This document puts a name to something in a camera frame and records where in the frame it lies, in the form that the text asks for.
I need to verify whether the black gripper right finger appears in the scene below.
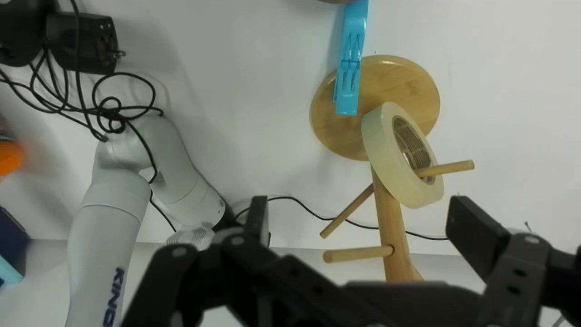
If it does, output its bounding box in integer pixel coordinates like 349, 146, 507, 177
445, 197, 581, 327

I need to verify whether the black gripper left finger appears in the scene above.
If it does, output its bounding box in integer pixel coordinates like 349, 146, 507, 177
122, 197, 352, 327

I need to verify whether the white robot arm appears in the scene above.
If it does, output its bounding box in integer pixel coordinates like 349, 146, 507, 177
65, 148, 581, 327

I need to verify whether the thin black table cable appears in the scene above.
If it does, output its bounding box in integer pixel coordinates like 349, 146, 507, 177
233, 195, 452, 242

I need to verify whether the wooden peg stand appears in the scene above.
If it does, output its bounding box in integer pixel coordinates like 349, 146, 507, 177
311, 55, 476, 282

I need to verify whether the blue plastic clothes peg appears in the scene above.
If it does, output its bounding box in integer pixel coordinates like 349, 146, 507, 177
332, 0, 369, 117

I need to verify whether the orange ball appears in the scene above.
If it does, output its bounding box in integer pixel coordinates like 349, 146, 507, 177
0, 142, 26, 177

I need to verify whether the masking tape roll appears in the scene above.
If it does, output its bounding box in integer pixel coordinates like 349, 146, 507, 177
361, 102, 443, 209

